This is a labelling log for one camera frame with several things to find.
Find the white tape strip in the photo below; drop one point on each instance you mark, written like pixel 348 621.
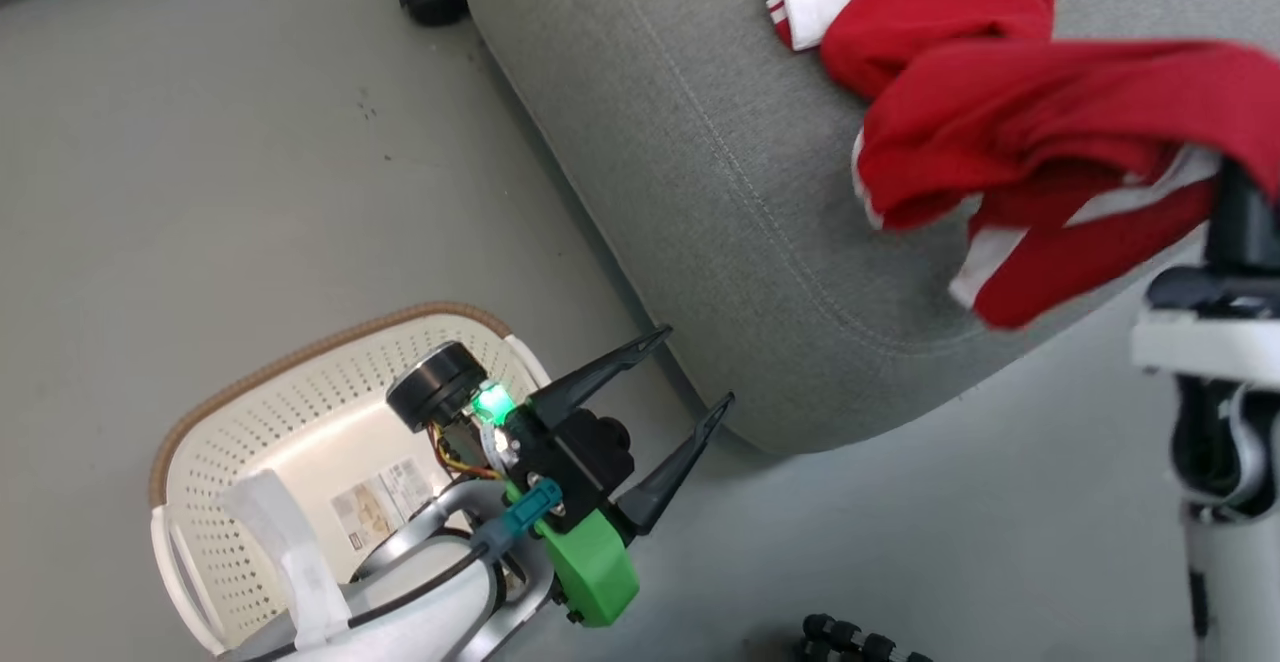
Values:
pixel 290 552

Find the grey fabric sofa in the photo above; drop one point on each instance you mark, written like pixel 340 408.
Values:
pixel 700 192

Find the white perforated laundry basket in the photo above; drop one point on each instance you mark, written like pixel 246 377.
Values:
pixel 300 412

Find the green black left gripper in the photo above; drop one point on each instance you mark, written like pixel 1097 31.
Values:
pixel 580 502

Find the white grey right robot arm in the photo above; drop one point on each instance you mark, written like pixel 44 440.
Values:
pixel 1240 582

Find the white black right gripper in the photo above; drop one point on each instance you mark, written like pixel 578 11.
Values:
pixel 1210 332

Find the black caster wheel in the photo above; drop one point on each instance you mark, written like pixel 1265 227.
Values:
pixel 432 4

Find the red and white shirt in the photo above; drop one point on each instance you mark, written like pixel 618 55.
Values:
pixel 1000 112

